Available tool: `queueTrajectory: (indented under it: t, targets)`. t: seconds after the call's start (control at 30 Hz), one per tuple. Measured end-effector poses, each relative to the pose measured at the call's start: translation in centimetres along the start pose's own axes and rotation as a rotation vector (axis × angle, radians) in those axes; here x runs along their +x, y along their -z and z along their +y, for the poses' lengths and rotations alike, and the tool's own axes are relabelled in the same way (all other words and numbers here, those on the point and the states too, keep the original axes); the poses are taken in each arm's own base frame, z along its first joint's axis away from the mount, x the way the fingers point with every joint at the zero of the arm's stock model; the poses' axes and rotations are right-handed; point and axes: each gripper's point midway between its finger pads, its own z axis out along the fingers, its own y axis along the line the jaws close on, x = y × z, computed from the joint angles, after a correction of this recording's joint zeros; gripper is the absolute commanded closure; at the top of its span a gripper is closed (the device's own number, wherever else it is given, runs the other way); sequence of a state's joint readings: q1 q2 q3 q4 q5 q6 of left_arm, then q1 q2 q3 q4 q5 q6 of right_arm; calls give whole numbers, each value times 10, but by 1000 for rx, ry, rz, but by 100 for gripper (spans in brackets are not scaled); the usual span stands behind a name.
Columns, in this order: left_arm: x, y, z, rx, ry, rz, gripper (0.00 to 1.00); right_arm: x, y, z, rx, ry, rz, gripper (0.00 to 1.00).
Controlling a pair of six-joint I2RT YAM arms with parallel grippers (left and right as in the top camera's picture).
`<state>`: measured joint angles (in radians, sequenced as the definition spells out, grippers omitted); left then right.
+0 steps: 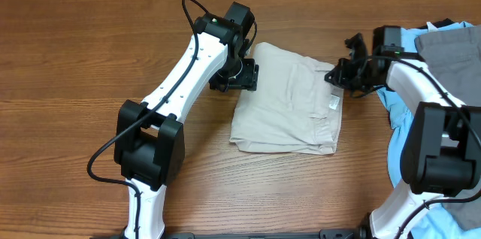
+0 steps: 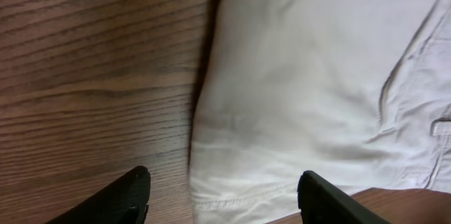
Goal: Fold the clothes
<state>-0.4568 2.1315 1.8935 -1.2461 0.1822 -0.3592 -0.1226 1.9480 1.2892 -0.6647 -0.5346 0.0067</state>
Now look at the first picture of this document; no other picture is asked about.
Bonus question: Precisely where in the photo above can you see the beige shorts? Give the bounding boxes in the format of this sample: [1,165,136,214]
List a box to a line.
[229,42,343,155]

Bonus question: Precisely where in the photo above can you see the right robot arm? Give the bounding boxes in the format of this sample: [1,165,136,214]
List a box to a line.
[319,26,480,238]

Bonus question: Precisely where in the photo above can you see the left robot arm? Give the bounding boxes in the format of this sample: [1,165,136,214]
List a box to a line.
[113,2,259,238]

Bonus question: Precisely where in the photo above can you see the grey garment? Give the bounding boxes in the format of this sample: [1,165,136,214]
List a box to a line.
[414,25,481,231]

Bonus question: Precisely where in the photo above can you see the light blue t-shirt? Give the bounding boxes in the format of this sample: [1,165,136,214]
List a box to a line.
[377,21,480,239]

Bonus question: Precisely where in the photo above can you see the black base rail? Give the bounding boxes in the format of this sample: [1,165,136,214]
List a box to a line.
[160,228,372,239]

